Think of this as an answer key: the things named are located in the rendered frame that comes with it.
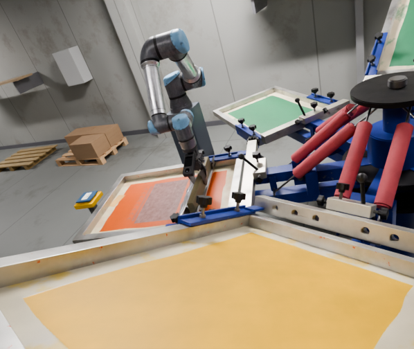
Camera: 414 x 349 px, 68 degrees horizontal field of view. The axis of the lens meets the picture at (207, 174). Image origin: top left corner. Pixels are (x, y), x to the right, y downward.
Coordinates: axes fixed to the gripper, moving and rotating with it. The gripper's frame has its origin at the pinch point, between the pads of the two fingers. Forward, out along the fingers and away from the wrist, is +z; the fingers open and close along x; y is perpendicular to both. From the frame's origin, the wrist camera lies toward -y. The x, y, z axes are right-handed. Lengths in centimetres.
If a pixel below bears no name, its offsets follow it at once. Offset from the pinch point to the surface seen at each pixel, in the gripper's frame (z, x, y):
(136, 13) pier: -80, 135, 329
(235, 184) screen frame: 2.8, -16.8, -0.1
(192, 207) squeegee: -1.9, -0.8, -20.3
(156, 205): 6.3, 24.9, -4.3
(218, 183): 6.3, -6.4, 7.9
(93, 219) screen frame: 3, 56, -15
